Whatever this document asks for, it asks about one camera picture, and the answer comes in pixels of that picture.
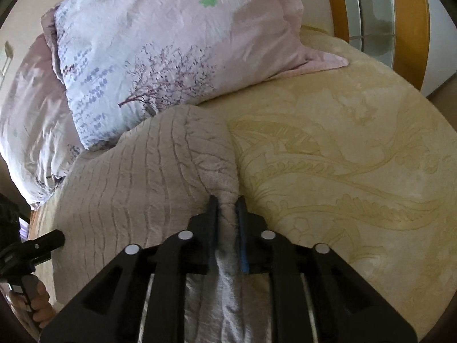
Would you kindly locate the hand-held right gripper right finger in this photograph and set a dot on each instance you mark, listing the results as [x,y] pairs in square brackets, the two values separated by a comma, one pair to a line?
[242,235]

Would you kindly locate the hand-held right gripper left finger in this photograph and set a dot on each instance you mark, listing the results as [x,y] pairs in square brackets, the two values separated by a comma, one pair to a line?
[214,221]

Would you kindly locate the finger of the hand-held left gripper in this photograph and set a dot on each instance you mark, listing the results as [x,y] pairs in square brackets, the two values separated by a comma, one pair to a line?
[46,244]

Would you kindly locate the person's left hand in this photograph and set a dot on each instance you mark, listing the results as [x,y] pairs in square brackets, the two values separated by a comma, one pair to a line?
[41,307]

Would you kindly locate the white pillow with purple sprigs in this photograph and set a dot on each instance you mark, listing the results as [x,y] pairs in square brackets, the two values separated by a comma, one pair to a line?
[28,132]

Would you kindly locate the yellow patterned bedspread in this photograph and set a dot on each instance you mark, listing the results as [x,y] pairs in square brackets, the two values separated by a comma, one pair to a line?
[339,150]

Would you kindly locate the pink pillow with tree print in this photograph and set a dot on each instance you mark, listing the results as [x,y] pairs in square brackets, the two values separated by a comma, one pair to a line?
[160,43]

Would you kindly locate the wooden headboard with glass panel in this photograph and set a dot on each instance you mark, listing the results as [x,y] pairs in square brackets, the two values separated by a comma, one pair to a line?
[410,25]

